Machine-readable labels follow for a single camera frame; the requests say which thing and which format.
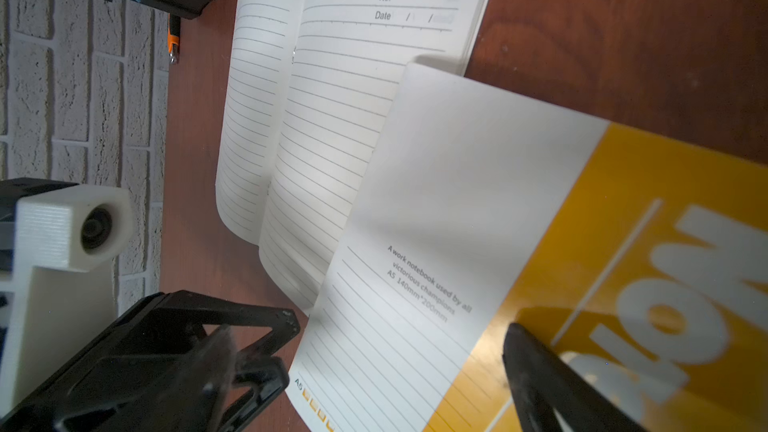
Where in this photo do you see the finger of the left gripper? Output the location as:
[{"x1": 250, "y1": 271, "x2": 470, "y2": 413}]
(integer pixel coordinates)
[
  {"x1": 216, "y1": 356, "x2": 289, "y2": 432},
  {"x1": 1, "y1": 291, "x2": 300, "y2": 431}
]

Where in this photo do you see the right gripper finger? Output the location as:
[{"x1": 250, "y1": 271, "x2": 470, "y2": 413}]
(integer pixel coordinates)
[{"x1": 502, "y1": 323, "x2": 643, "y2": 431}]

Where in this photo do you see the large white lined notebook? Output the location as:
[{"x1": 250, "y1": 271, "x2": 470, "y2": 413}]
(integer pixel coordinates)
[{"x1": 215, "y1": 0, "x2": 488, "y2": 313}]

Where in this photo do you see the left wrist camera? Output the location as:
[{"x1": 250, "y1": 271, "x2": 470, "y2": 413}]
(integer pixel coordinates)
[{"x1": 1, "y1": 178, "x2": 135, "y2": 414}]

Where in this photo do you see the orange handled adjustable wrench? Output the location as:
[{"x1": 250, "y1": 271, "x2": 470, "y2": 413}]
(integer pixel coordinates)
[{"x1": 167, "y1": 14, "x2": 181, "y2": 64}]

